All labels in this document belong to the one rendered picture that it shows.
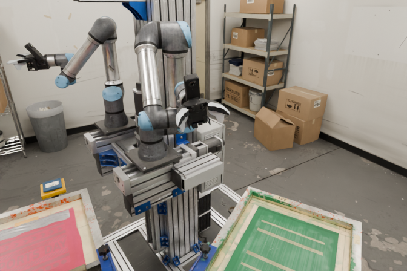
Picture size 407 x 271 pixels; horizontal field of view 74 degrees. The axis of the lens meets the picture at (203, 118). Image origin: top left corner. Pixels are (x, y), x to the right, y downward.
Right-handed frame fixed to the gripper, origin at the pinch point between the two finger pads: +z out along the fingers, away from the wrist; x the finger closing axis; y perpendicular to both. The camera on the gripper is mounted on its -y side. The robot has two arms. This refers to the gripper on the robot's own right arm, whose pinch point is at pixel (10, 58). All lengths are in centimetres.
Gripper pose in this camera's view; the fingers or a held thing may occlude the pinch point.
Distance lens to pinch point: 199.0
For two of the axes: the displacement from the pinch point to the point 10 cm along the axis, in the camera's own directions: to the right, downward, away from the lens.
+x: -2.1, -5.0, 8.4
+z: -9.8, 0.9, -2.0
